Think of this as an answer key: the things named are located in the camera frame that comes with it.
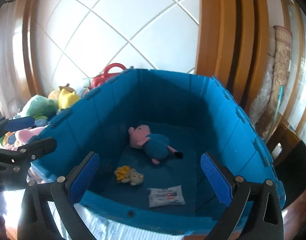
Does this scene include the white wet wipes pack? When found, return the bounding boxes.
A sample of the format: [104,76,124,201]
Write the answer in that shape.
[148,185,186,208]

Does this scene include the cream teddy bear orange dress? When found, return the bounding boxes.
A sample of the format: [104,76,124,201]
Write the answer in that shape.
[114,165,144,186]

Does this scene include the large pink plush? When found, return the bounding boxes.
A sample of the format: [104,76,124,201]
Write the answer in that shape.
[14,127,45,147]

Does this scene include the green plush toy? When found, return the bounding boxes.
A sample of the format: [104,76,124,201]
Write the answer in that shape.
[18,94,59,118]

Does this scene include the dark wooden chair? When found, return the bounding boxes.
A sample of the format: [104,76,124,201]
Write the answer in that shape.
[266,123,306,207]

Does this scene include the light striped table cloth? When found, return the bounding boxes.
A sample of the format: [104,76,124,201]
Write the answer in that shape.
[2,190,184,239]

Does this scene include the yellow tiger plush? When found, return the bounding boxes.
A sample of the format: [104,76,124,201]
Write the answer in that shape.
[58,88,80,109]

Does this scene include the red toy handbag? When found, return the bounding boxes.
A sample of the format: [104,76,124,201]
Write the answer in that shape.
[91,63,126,88]

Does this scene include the pig plush blue shirt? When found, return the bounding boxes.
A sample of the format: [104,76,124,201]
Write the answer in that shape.
[128,125,183,165]

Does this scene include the blue plastic storage crate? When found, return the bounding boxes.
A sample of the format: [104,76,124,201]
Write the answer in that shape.
[33,69,286,235]

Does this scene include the rolled patterned carpet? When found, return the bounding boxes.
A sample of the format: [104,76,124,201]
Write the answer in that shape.
[249,25,292,139]

